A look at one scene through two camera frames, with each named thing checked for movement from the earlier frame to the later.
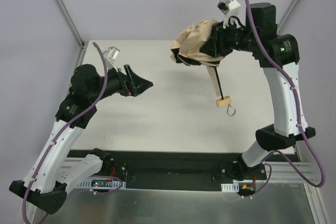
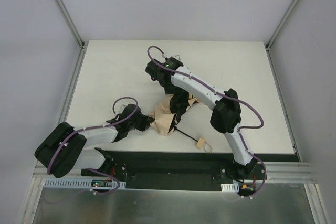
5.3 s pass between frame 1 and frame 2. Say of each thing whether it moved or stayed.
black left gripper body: moved
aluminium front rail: stayed
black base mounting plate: stayed
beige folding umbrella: moved
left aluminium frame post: stayed
